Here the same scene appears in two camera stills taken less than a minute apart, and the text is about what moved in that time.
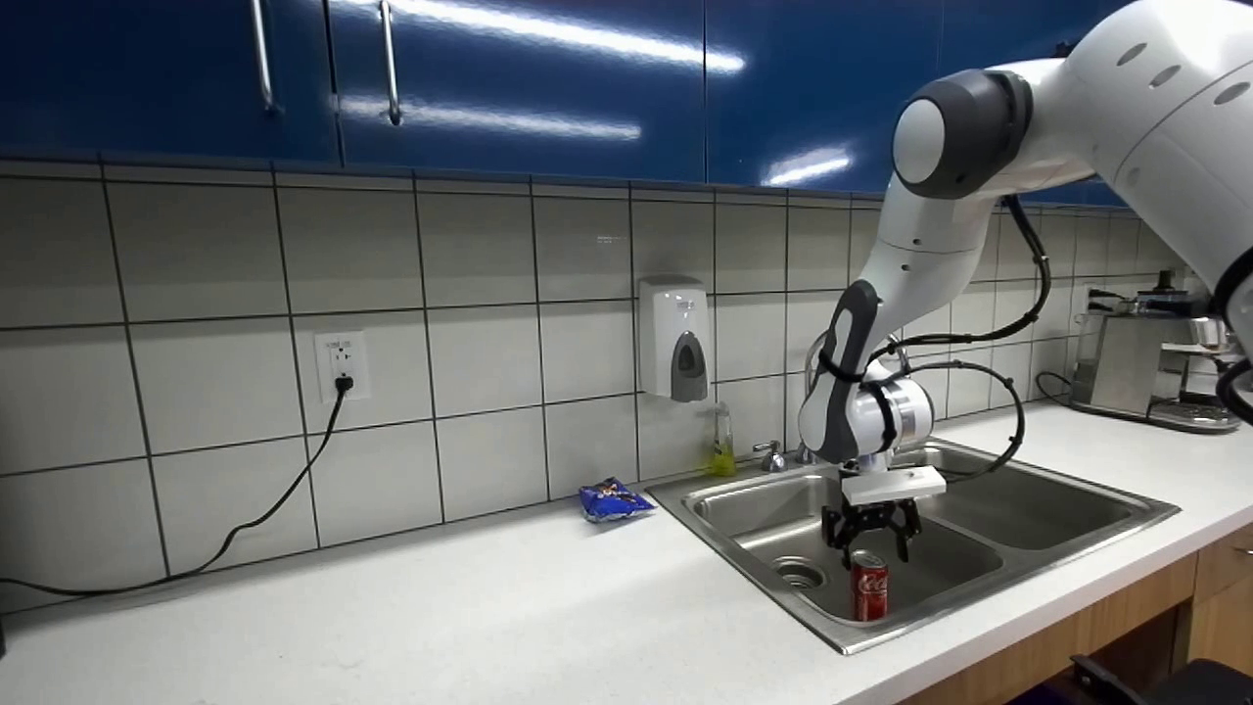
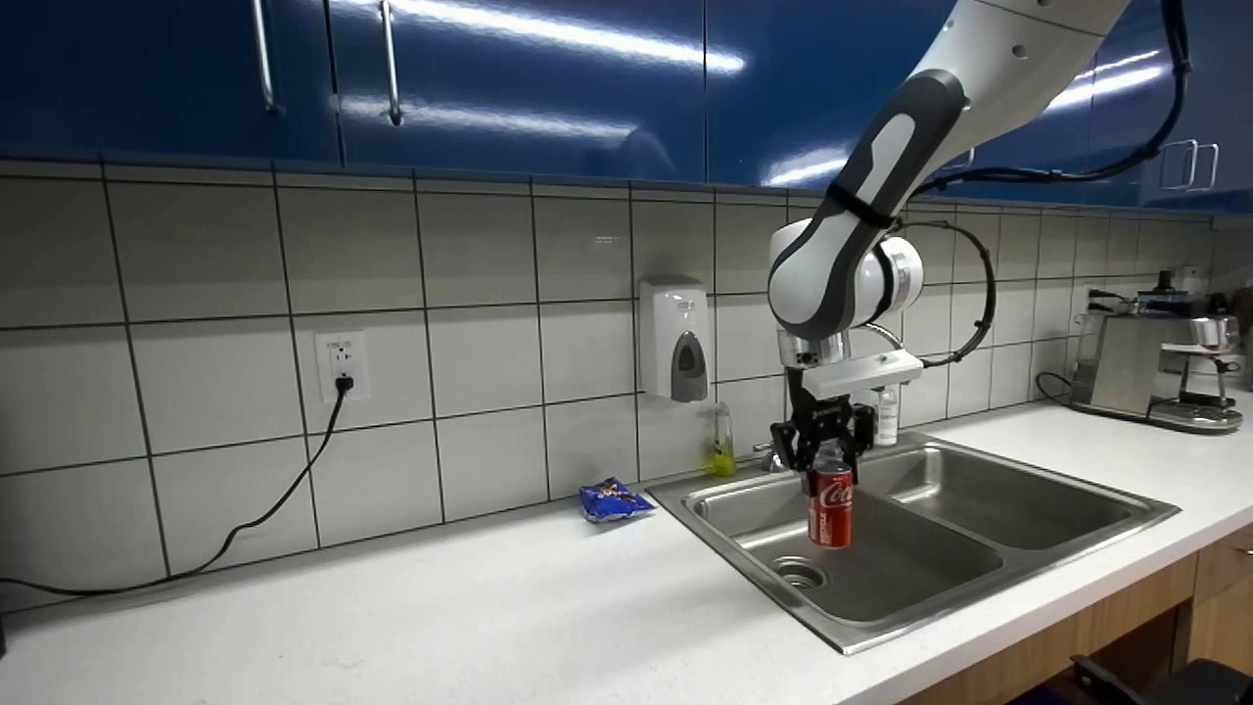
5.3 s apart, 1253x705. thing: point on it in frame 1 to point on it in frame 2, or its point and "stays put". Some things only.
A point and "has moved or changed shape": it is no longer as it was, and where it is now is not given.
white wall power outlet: [340, 353] stays put
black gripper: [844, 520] to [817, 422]
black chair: [1096, 685] stays put
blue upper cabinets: [659, 89] stays put
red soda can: [871, 589] has moved or changed shape
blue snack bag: [612, 501] stays put
